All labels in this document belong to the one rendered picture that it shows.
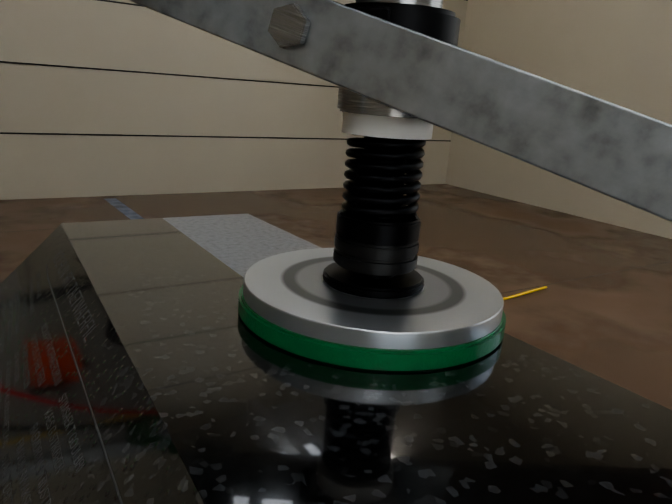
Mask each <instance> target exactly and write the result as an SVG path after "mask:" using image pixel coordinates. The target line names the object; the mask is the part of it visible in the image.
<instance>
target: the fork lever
mask: <svg viewBox="0 0 672 504"><path fill-rule="evenodd" d="M130 1H132V2H134V3H137V4H139V5H142V6H144V7H147V8H149V9H152V10H154V11H157V12H159V13H161V14H164V15H166V16H169V17H171V18H174V19H176V20H179V21H181V22H183V23H186V24H188V25H191V26H193V27H196V28H198V29H201V30H203V31H205V32H208V33H210V34H213V35H215V36H218V37H220V38H223V39H225V40H228V41H230V42H232V43H235V44H237V45H240V46H242V47H245V48H247V49H250V50H252V51H254V52H257V53H259V54H262V55H264V56H267V57H269V58H272V59H274V60H276V61H279V62H281V63H284V64H286V65H289V66H291V67H294V68H296V69H299V70H301V71H303V72H306V73H308V74H311V75H313V76H316V77H318V78H321V79H323V80H325V81H328V82H330V83H333V84H335V85H338V86H340V87H343V88H345V89H348V90H350V91H352V92H355V93H357V94H360V95H362V96H365V97H367V98H370V99H372V100H374V101H377V102H379V103H382V104H384V105H387V106H389V107H392V108H394V109H396V110H399V111H401V112H404V113H406V114H409V115H411V116H414V117H416V118H419V119H421V120H423V121H426V122H428V123H431V124H433V125H436V126H438V127H441V128H443V129H445V130H448V131H450V132H453V133H455V134H458V135H460V136H463V137H465V138H467V139H470V140H472V141H475V142H477V143H480V144H482V145H485V146H487V147H490V148H492V149H494V150H497V151H499V152H502V153H504V154H507V155H509V156H512V157H514V158H516V159H519V160H521V161H524V162H526V163H529V164H531V165H534V166H536V167H539V168H541V169H543V170H546V171H548V172H551V173H553V174H556V175H558V176H561V177H563V178H565V179H568V180H570V181H573V182H575V183H578V184H580V185H583V186H585V187H587V188H590V189H592V190H595V191H597V192H600V193H602V194H605V195H607V196H610V197H612V198H614V199H617V200H619V201H622V202H624V203H627V204H629V205H632V206H634V207H636V208H639V209H641V210H644V211H646V212H649V213H651V214H654V215H656V216H659V217H661V218H663V219H666V220H668V221H671V222H672V125H671V124H668V123H666V122H663V121H660V120H657V119H655V118H652V117H649V116H646V115H644V114H641V113H638V112H636V111H633V110H630V109H627V108H625V107H622V106H619V105H616V104H614V103H611V102H608V101H605V100H603V99H600V98H597V97H595V96H592V95H589V94H586V93H584V92H581V91H578V90H575V89H573V88H570V87H567V86H564V85H562V84H559V83H556V82H554V81H551V80H548V79H545V78H543V77H540V76H537V75H534V74H532V73H529V72H526V71H523V70H521V69H518V68H515V67H513V66H510V65H507V64H504V63H502V62H499V61H496V60H493V59H491V58H488V57H485V56H482V55H480V54H477V53H474V52H472V51H469V50H466V49H463V48H461V47H458V46H455V45H452V44H450V43H447V42H444V41H441V40H439V39H436V38H433V37H430V36H428V35H425V34H422V33H420V32H417V31H414V30H411V29H409V28H406V27H403V26H400V25H398V24H395V23H392V22H389V21H387V20H384V19H381V18H379V17H376V16H373V15H370V14H368V13H365V12H362V11H359V10H357V9H354V8H351V7H348V6H346V5H343V4H340V3H338V2H335V1H332V0H130Z"/></svg>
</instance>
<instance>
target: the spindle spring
mask: <svg viewBox="0 0 672 504"><path fill-rule="evenodd" d="M346 141H347V144H348V145H349V146H351V147H357V148H349V149H347V150H346V152H345V153H346V155H347V156H348V157H351V158H356V159H347V160H346V161H345V166H346V167H348V168H350V169H349V170H346V171H345V172H344V176H345V177H346V178H347V179H350V180H346V181H345V182H344V183H343V187H344V188H345V189H347V191H344V192H343V195H342V197H343V198H344V199H345V200H346V201H344V202H343V203H342V209H344V210H345V211H347V212H349V213H353V214H358V215H364V216H374V217H398V216H406V215H407V218H408V219H416V220H417V219H418V215H417V213H416V211H417V210H418V208H419V204H418V203H417V201H418V200H419V198H420V194H419V192H418V190H420V188H421V183H420V182H419V181H418V180H420V179H421V178H422V176H423V174H422V172H421V171H420V170H419V169H421V168H422V167H423V165H424V162H423V161H422V160H421V159H420V158H422V157H423V156H424V155H425V152H424V150H423V149H422V148H421V147H423V146H425V145H426V140H371V139H364V138H359V137H353V138H348V139H347V140H346ZM363 148H368V149H387V150H406V149H408V152H378V151H364V150H363ZM362 159H364V160H376V161H407V162H406V163H371V162H362ZM361 171H369V172H390V173H396V172H405V173H407V174H402V175H381V174H366V173H361ZM360 182H368V183H383V184H397V183H404V184H407V185H399V186H378V185H366V184H360ZM359 193H364V194H376V195H402V194H406V195H407V196H404V195H403V196H402V197H373V196H363V195H359ZM358 203H359V204H366V205H378V206H397V205H407V206H402V207H397V208H375V207H365V206H358Z"/></svg>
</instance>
